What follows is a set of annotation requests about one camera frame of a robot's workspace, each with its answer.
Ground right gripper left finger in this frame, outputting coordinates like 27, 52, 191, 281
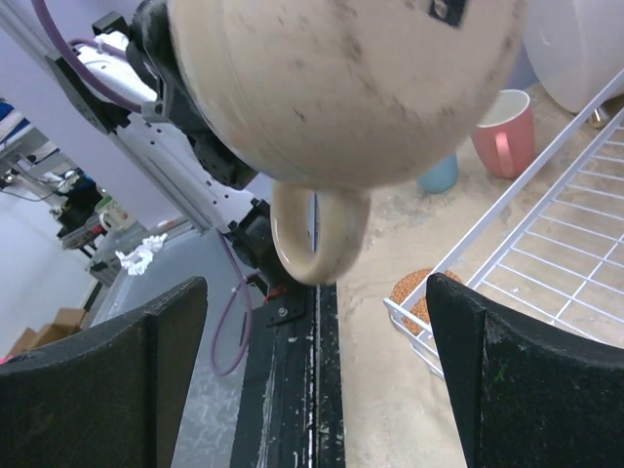
1, 277, 208, 467

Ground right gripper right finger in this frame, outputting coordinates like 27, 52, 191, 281
426, 273, 623, 467

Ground light pink mug white inside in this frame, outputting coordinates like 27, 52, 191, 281
471, 89, 536, 179

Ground beige round mug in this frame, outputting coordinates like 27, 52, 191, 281
168, 1, 527, 285

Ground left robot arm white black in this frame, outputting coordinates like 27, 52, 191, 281
32, 1, 279, 274

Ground cardboard boxes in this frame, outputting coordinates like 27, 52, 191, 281
2, 308, 88, 363

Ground white crumpled cloth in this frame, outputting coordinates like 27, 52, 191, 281
115, 234, 168, 276

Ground round woven cork coaster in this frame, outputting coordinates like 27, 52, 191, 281
389, 266, 462, 337

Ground light blue mug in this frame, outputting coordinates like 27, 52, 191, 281
417, 154, 459, 194

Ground large white cylindrical container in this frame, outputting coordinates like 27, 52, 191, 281
524, 0, 623, 113

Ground white wire dish rack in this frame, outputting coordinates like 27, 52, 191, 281
382, 67, 624, 381

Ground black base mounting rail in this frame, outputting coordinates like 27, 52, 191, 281
229, 285, 346, 467

